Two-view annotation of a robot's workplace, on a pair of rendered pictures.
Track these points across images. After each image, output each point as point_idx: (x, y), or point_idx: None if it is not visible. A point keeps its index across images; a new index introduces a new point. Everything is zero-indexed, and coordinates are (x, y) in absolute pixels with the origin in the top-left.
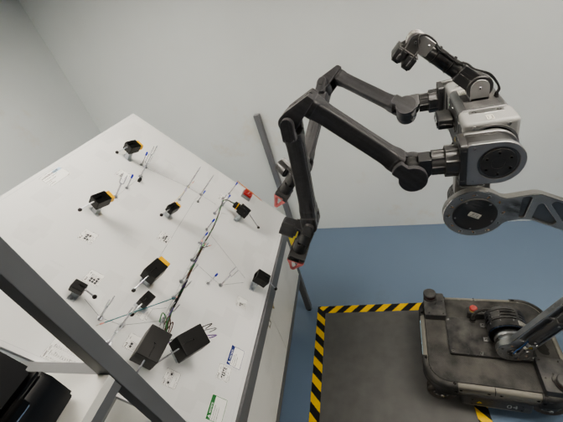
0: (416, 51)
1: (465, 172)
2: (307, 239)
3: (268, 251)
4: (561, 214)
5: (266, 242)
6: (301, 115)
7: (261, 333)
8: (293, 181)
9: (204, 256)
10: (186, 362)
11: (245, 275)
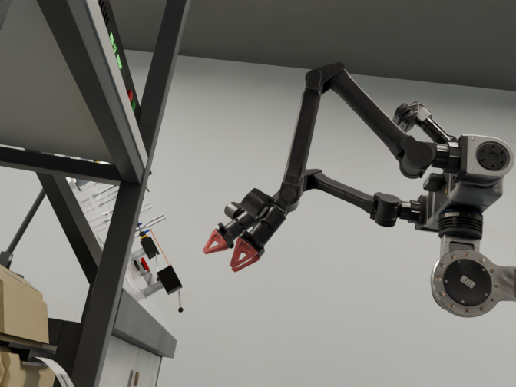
0: (417, 110)
1: (465, 158)
2: (277, 215)
3: (158, 315)
4: None
5: (156, 309)
6: (330, 74)
7: (150, 322)
8: (248, 219)
9: (103, 214)
10: (83, 197)
11: (137, 281)
